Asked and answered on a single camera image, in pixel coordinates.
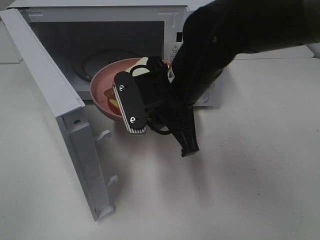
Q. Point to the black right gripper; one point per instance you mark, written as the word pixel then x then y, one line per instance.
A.
pixel 164 109

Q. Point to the round door release button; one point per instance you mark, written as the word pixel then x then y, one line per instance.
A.
pixel 204 98

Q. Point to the sandwich with lettuce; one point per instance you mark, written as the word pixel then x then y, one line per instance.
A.
pixel 112 97

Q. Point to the pink round plate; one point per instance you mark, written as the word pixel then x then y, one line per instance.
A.
pixel 104 80

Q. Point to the white microwave door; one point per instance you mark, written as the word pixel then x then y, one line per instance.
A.
pixel 67 108

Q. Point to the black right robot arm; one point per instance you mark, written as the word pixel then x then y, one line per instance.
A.
pixel 215 33

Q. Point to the white warning label sticker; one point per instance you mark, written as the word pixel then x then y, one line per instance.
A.
pixel 173 50

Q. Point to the glass microwave turntable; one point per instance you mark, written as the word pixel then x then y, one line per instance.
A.
pixel 87 66

